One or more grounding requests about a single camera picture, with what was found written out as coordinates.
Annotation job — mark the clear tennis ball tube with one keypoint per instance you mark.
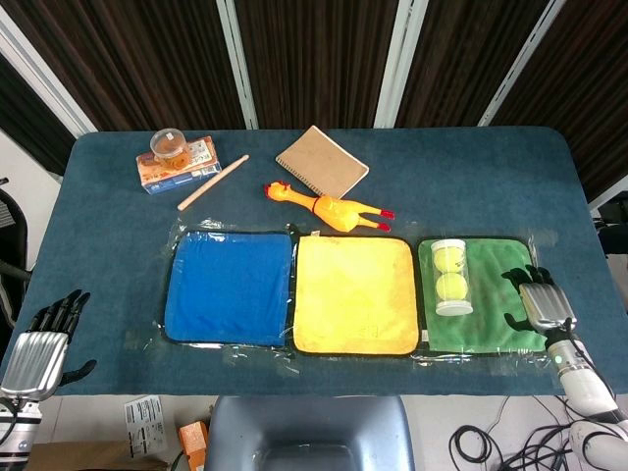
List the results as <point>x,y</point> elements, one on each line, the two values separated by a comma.
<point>450,277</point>

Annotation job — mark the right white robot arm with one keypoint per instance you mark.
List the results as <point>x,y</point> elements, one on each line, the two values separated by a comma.
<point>581,382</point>

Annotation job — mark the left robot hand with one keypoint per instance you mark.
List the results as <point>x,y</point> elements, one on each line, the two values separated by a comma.
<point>36,350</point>

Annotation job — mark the wooden drumstick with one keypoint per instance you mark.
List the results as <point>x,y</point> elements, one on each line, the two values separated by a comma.
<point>213,182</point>

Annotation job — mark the green cloth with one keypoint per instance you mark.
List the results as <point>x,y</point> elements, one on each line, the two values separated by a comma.
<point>490,299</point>

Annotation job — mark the brown spiral notebook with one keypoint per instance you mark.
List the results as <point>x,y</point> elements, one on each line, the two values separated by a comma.
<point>321,161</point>

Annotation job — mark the blue cloth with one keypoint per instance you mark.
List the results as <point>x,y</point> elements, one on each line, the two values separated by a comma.
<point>228,289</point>

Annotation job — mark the orange and blue carton box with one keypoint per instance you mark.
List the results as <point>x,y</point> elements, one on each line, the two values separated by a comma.
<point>182,171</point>

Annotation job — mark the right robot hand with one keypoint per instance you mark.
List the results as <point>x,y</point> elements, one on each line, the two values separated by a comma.
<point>545,304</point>

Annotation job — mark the orange plastic device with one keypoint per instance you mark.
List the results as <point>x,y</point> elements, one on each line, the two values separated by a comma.
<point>192,441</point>

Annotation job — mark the yellow cloth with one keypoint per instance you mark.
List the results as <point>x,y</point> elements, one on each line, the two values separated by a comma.
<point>355,294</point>

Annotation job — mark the yellow rubber chicken toy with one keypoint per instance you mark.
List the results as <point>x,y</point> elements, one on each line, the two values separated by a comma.
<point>329,208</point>

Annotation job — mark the white printed paper sheet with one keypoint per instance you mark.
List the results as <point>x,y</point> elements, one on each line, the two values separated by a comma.
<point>144,424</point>

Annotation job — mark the clear plastic cup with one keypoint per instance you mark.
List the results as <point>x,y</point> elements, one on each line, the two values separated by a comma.
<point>168,147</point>

